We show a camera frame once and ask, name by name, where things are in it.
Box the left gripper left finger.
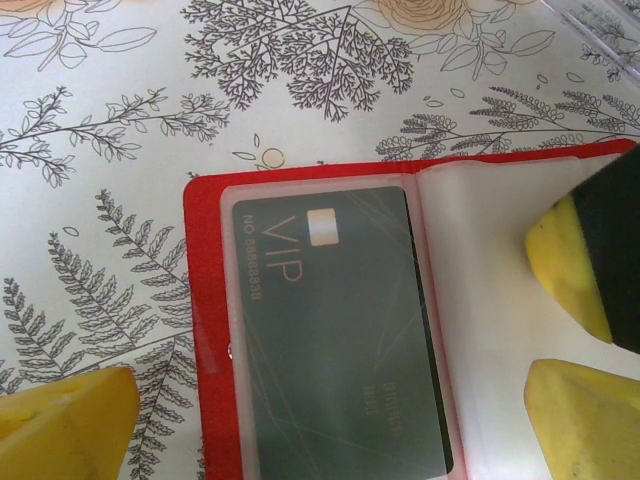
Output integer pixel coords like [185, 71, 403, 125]
[0, 367, 142, 480]

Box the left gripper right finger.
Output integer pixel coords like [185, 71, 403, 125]
[522, 358, 640, 480]

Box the red card holder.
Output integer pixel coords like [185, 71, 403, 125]
[182, 138, 640, 480]

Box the dark grey VIP card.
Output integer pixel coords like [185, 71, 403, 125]
[230, 185, 455, 479]

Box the clear acrylic card stand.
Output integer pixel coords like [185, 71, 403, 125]
[547, 0, 640, 81]

